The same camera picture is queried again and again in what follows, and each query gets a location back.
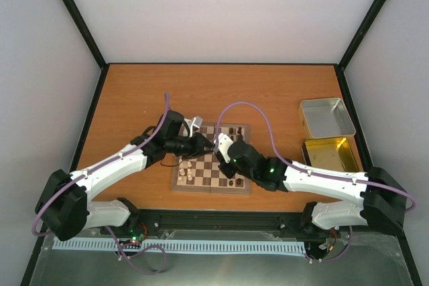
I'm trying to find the row of white chess pieces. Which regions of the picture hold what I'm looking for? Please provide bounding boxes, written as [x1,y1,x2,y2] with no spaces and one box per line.
[177,159,196,186]

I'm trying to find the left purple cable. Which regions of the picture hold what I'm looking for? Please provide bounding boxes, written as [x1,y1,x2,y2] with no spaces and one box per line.
[32,91,174,236]

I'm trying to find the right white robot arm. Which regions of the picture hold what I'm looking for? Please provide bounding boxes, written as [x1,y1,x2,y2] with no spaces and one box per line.
[214,135,408,236]

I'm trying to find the light blue cable duct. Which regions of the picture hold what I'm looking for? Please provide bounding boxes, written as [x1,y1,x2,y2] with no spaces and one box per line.
[52,237,306,257]

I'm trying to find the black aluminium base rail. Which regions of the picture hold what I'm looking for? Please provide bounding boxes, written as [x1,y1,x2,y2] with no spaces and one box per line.
[43,208,402,243]

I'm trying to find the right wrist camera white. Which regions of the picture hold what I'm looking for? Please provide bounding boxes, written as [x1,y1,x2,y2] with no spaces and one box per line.
[214,133,233,163]

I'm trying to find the gold tin box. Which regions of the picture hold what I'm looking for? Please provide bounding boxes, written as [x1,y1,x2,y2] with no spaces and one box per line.
[301,137,360,172]

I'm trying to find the silver tin lid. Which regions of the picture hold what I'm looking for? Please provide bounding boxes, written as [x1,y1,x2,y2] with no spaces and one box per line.
[298,98,356,139]

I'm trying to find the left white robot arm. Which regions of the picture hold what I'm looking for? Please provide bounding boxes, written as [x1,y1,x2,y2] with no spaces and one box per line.
[32,110,215,241]

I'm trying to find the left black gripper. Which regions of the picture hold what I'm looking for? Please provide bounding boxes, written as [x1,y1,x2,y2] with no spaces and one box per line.
[166,131,212,159]

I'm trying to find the wooden folding chess board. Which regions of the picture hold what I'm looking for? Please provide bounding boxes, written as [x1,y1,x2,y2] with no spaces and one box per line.
[171,123,251,194]

